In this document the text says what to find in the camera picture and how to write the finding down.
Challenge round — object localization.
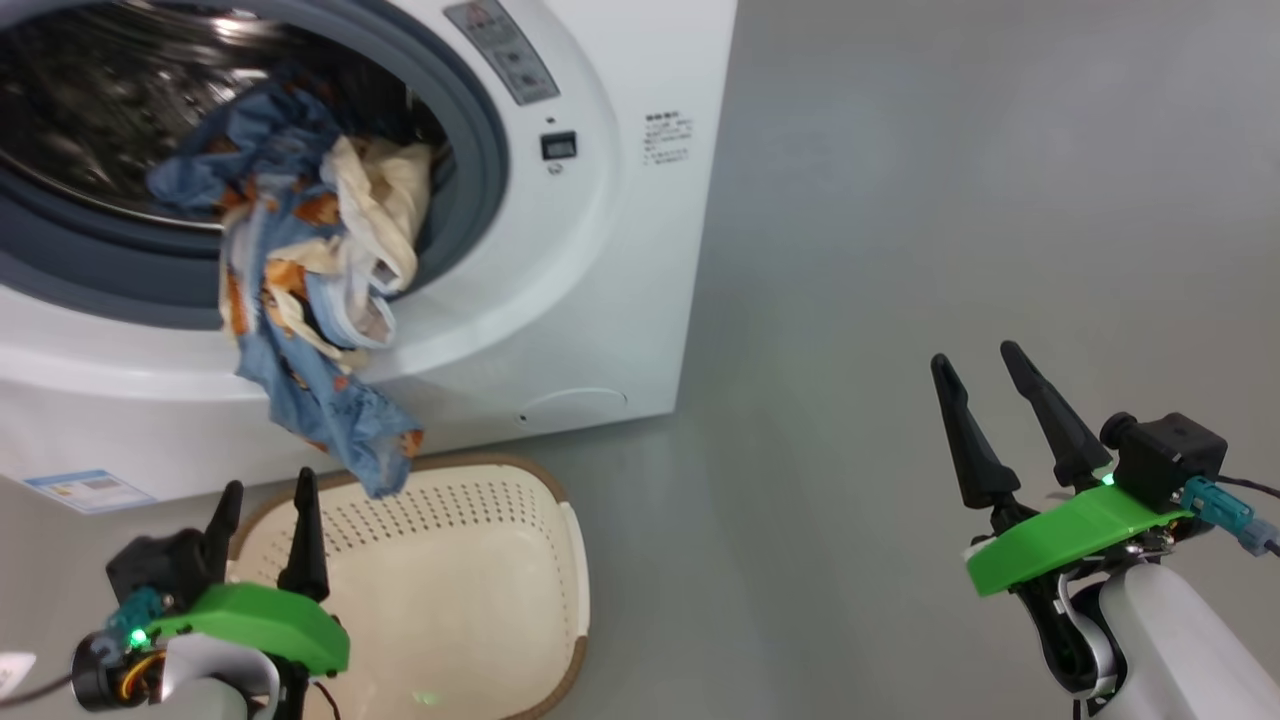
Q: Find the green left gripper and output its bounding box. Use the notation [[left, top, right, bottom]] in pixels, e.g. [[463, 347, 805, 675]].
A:
[[145, 467, 351, 676]]

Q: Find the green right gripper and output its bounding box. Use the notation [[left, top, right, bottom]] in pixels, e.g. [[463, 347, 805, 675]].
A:
[[930, 341, 1196, 599]]

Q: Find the blue cartoon print garment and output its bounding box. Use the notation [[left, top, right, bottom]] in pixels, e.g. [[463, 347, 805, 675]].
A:
[[147, 70, 426, 499]]

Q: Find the cream white garment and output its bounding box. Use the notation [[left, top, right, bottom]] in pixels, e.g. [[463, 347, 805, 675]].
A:
[[262, 135, 436, 351]]

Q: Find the white front-load washing machine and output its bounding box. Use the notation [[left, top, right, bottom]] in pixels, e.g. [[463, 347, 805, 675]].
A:
[[0, 0, 739, 506]]

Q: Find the washing machine drum opening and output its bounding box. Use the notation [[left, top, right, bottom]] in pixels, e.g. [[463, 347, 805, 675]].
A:
[[0, 0, 451, 236]]

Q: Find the blue energy label sticker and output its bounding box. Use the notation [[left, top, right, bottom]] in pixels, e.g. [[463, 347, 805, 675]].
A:
[[22, 468, 158, 515]]

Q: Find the cream perforated laundry basket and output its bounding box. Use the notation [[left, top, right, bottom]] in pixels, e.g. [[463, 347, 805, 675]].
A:
[[228, 455, 591, 720]]

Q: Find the white oval filter cover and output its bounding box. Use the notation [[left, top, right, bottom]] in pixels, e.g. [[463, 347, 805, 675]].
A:
[[517, 388, 629, 434]]

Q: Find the grey warning sticker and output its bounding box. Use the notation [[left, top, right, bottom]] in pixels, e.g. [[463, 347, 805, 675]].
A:
[[443, 0, 561, 107]]

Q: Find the teal left camera cable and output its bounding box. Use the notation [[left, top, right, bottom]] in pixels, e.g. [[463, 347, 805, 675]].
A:
[[0, 588, 169, 706]]

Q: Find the teal camera cable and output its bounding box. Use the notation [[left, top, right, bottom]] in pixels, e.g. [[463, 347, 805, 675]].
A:
[[0, 588, 169, 706], [1180, 472, 1280, 558]]

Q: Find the teal right camera cable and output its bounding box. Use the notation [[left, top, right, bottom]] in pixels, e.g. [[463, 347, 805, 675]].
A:
[[1180, 472, 1280, 558]]

